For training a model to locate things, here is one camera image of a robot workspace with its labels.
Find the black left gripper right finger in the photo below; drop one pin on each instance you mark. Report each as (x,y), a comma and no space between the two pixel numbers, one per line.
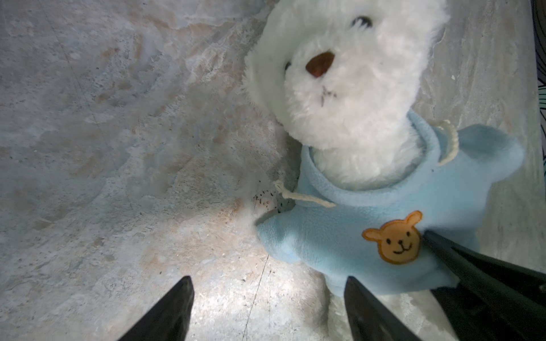
(369,319)

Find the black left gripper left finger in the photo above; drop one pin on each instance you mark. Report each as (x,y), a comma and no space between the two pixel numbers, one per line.
(169,318)

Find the white plush teddy bear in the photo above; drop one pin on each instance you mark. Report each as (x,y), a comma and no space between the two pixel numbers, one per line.
(341,78)

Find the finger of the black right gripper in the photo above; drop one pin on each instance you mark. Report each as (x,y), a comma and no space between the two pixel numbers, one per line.
(494,300)

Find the light blue fleece hoodie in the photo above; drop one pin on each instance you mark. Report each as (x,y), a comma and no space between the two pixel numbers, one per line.
(376,236)

